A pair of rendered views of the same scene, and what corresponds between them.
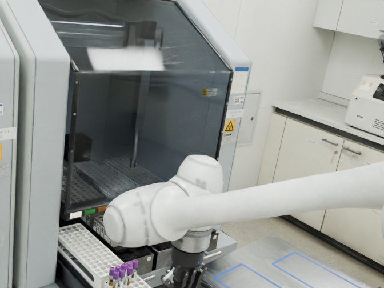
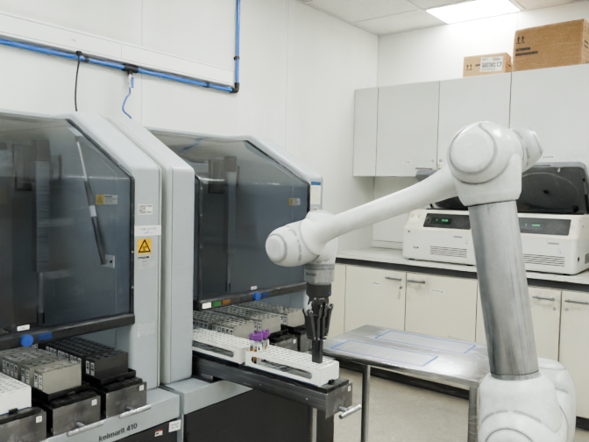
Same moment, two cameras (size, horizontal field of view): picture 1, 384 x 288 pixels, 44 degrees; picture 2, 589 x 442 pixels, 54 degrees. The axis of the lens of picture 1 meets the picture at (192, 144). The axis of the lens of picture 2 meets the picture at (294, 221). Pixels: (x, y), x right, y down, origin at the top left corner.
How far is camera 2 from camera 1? 0.80 m
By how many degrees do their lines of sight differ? 17
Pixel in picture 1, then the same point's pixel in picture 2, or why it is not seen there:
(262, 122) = not seen: hidden behind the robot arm
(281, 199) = (386, 204)
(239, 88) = (315, 200)
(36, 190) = (175, 282)
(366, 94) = (416, 224)
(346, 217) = not seen: hidden behind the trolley
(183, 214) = (324, 227)
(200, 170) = (322, 216)
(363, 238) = not seen: hidden behind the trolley
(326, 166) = (394, 304)
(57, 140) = (188, 238)
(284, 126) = (344, 274)
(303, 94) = (356, 244)
